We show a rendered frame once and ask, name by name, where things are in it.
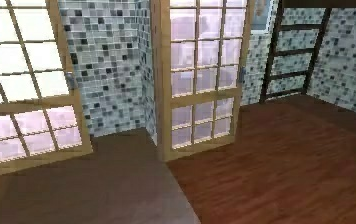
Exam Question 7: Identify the dark wooden ladder shelf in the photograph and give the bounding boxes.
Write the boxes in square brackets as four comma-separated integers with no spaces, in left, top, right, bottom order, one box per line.
[259,0,356,104]

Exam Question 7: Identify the wooden glass-pane room door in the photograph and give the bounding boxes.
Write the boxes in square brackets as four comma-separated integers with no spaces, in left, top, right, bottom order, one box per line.
[0,0,94,177]
[151,0,256,163]

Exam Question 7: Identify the white framed wall mirror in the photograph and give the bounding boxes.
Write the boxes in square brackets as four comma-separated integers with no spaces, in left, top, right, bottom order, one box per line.
[251,0,274,34]

